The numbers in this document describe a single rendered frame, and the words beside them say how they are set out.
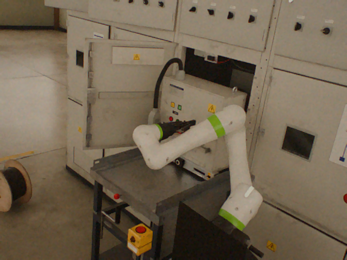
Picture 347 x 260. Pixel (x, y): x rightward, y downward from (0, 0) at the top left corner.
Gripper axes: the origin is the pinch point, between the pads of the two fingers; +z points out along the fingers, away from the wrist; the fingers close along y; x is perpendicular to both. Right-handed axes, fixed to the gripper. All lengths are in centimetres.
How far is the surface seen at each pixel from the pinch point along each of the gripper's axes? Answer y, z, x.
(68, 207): -124, -1, -122
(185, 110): -16.9, 13.5, 0.5
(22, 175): -150, -30, -92
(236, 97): 10.5, 25.4, 14.7
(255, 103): 18.4, 33.4, 12.1
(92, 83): -70, -18, 7
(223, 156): 10.3, 22.5, -22.3
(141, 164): -31.7, -4.9, -38.1
